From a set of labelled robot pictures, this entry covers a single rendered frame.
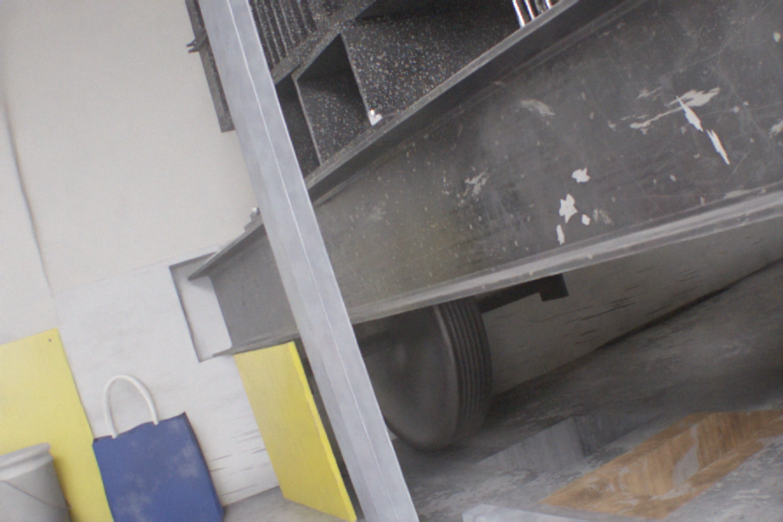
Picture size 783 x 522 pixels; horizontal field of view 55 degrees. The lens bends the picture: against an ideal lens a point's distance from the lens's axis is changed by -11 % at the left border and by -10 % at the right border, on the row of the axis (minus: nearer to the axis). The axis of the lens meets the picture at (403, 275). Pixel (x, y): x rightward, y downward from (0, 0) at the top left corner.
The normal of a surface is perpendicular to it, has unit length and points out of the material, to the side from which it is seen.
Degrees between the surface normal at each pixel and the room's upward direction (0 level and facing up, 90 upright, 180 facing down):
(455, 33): 90
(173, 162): 90
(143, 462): 86
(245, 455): 90
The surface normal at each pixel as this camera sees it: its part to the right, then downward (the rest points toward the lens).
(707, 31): -0.85, 0.28
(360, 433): -0.73, 0.25
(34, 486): 0.85, -0.22
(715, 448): 0.43, -0.14
